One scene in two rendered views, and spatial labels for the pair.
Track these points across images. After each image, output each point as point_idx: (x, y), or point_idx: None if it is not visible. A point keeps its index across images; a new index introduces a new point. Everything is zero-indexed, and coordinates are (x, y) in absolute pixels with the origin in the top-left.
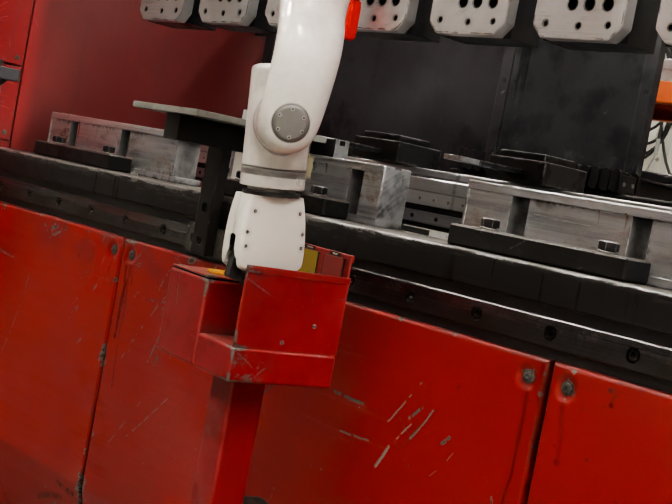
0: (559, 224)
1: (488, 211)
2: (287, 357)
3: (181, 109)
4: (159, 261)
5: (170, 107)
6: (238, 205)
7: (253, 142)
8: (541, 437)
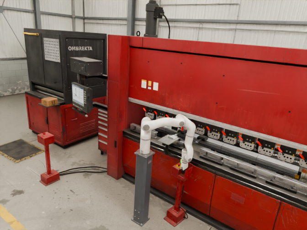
0: (212, 155)
1: (203, 152)
2: (187, 176)
3: (165, 143)
4: (159, 153)
5: (163, 143)
6: (182, 164)
7: (183, 159)
8: (214, 181)
